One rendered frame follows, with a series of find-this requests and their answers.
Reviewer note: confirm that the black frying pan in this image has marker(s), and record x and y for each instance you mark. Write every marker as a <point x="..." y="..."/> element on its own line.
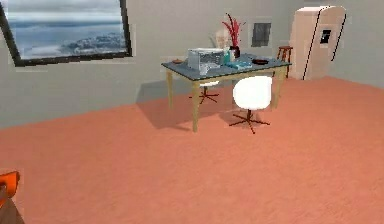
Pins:
<point x="260" y="61"/>

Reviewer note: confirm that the white swivel chair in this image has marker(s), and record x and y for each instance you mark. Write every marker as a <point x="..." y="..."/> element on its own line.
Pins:
<point x="207" y="90"/>
<point x="252" y="91"/>

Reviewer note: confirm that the blue top wooden table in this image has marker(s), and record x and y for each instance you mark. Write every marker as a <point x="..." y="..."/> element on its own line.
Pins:
<point x="213" y="71"/>

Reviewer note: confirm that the small brown bowl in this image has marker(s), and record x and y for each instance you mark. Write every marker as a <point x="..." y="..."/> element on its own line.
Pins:
<point x="177" y="61"/>

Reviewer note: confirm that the silver box appliance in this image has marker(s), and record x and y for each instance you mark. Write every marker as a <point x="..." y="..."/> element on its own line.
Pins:
<point x="205" y="59"/>

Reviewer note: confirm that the teal bottle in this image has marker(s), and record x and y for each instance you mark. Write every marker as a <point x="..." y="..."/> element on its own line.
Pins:
<point x="227" y="56"/>

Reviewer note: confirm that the teal book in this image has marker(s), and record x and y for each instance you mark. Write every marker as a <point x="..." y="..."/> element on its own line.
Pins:
<point x="239" y="65"/>

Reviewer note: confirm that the pale glass vase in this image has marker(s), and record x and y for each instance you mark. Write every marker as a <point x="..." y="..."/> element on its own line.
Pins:
<point x="221" y="38"/>

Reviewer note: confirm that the red plant in black vase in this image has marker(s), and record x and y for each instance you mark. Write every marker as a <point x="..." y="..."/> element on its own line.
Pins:
<point x="233" y="31"/>

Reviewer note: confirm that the small grey framed picture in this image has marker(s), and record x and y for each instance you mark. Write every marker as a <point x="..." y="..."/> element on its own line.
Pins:
<point x="261" y="34"/>

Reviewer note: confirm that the brown wooden stool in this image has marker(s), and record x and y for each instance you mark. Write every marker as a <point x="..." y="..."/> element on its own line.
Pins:
<point x="285" y="53"/>

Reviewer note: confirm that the beige fridge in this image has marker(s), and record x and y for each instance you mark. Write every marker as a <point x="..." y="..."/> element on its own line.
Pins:
<point x="308" y="43"/>

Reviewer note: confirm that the black framed sky picture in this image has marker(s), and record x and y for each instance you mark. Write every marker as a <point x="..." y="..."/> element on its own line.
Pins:
<point x="66" y="30"/>

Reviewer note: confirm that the orange chair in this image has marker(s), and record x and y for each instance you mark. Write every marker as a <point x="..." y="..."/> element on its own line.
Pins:
<point x="8" y="185"/>

